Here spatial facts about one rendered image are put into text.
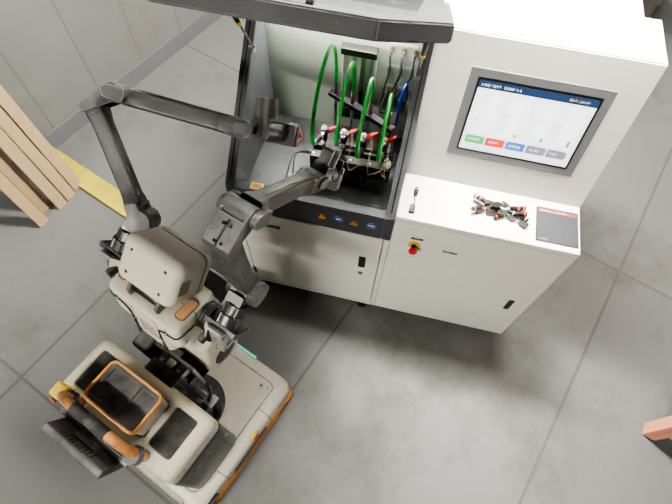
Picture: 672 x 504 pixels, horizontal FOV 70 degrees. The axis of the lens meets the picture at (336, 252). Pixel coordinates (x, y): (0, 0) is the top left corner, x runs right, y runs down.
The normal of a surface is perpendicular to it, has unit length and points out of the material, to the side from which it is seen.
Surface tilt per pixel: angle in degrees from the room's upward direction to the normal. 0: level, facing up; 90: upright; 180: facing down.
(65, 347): 0
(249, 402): 0
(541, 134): 76
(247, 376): 0
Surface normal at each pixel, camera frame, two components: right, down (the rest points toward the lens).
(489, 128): -0.22, 0.72
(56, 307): 0.02, -0.47
